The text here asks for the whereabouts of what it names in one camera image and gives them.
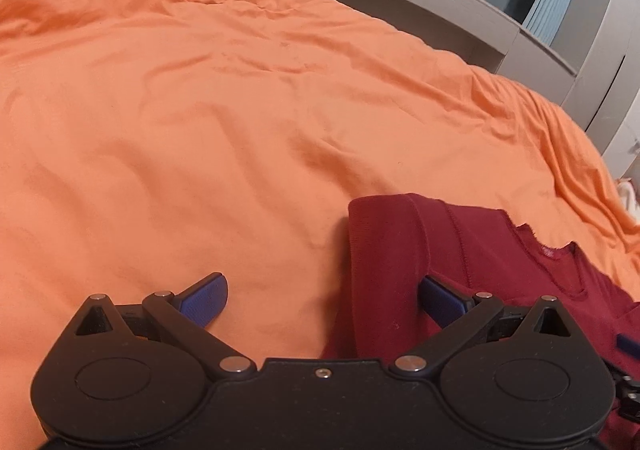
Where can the dark red long-sleeve sweater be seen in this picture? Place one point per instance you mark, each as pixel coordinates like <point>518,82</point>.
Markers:
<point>396,240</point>

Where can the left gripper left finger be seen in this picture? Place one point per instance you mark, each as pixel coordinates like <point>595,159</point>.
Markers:
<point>181,320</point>

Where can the grey built-in wardrobe unit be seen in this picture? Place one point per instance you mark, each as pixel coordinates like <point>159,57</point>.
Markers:
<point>591,68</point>

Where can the orange bed duvet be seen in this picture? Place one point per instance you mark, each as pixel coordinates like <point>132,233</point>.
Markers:
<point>147,143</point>

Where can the cream beige garment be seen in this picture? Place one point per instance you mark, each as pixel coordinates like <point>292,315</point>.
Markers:
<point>628,197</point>

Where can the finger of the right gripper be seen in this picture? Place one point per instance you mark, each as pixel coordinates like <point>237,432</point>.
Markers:
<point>628,346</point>

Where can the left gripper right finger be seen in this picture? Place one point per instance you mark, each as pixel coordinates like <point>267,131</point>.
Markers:
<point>464,321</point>

